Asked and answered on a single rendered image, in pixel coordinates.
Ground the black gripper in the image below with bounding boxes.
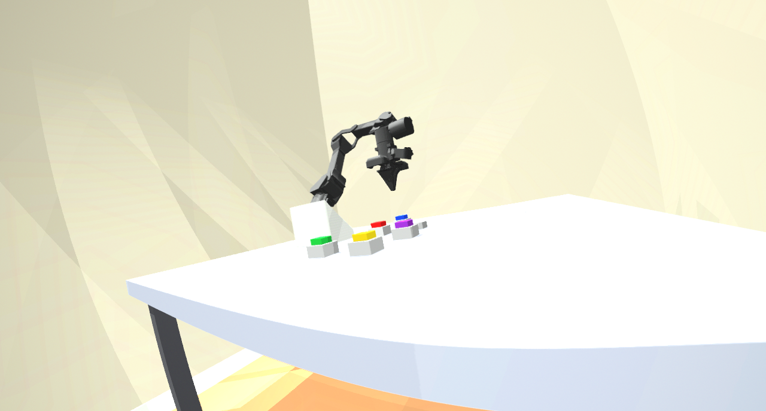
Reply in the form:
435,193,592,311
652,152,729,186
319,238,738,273
366,141,409,191

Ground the red button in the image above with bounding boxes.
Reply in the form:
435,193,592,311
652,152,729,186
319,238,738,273
368,221,391,236

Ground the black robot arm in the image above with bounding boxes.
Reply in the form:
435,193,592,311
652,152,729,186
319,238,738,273
310,111,415,207

